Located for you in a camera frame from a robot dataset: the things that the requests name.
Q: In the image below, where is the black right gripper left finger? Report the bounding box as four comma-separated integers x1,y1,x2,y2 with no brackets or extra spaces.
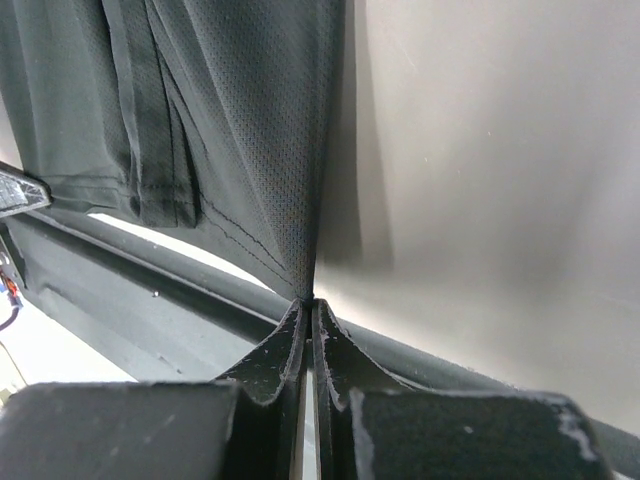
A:
1,301,307,479

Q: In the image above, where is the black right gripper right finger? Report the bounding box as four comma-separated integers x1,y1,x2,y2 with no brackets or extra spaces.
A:
311,300,614,479

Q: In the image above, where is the black t shirt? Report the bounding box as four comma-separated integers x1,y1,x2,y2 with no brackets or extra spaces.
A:
1,1,345,299

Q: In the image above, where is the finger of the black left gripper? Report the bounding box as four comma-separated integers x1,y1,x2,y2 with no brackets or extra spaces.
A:
0,163,52,218

